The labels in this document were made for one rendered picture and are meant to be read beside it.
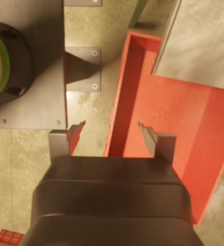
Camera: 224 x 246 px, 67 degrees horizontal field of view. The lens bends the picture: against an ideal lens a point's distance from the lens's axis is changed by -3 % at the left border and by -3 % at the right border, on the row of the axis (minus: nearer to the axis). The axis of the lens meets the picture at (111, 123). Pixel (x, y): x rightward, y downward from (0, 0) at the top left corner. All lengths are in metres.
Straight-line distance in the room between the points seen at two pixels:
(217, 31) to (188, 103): 0.41
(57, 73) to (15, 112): 0.12
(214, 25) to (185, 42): 0.06
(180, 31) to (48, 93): 0.30
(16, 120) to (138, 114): 0.49
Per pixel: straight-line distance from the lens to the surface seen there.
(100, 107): 1.29
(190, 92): 0.79
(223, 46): 0.46
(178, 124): 0.80
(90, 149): 1.40
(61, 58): 0.35
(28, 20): 0.38
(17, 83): 0.35
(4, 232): 2.14
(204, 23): 0.43
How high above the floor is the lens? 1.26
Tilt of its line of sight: 74 degrees down
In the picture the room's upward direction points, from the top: 179 degrees clockwise
